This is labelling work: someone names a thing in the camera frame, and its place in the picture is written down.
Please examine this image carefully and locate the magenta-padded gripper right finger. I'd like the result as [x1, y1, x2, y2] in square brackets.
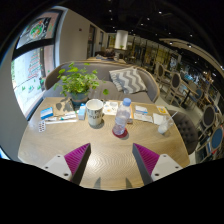
[132, 143, 184, 186]

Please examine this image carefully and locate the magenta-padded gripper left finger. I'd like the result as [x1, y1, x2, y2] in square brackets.
[42, 143, 92, 186]

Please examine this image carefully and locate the clear blue-capped water bottle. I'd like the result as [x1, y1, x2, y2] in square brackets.
[112, 97, 133, 137]

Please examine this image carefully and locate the flat round red coaster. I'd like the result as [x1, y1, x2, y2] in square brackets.
[111, 128, 129, 139]

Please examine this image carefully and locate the clear plastic cup with straw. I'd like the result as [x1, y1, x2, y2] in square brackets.
[157, 110, 179, 136]

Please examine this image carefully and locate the white paper napkin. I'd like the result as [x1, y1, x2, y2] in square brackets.
[152, 112, 165, 126]

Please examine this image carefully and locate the white tube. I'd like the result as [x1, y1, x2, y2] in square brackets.
[44, 113, 78, 122]

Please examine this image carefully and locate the small light blue box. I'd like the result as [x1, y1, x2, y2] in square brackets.
[77, 103, 87, 121]

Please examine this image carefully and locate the pill blister pack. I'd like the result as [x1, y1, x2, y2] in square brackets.
[37, 120, 47, 133]

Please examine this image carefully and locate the grey tufted armchair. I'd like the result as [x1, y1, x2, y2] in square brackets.
[167, 109, 200, 156]

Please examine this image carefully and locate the white printed paper cup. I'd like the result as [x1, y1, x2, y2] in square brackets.
[85, 98, 105, 127]

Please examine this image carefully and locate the yellow card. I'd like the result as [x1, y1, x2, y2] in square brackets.
[156, 105, 169, 115]

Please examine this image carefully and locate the blue and white box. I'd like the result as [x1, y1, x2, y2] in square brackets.
[40, 106, 55, 120]

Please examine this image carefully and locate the white leaflet with pictures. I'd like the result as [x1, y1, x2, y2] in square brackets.
[102, 100, 120, 116]

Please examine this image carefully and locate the group of dining chairs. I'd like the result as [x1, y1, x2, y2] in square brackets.
[153, 61, 224, 164]

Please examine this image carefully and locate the green potted plant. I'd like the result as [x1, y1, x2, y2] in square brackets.
[53, 61, 110, 106]

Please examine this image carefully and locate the grey white chevron pillow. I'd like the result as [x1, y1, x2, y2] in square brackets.
[108, 65, 148, 95]

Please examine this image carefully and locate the grey curved sofa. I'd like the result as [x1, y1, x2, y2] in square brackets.
[43, 59, 161, 104]

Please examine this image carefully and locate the group of ceiling lights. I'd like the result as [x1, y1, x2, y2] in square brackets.
[106, 8, 201, 48]

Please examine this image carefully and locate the colourful wall poster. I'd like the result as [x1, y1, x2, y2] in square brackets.
[16, 13, 63, 49]

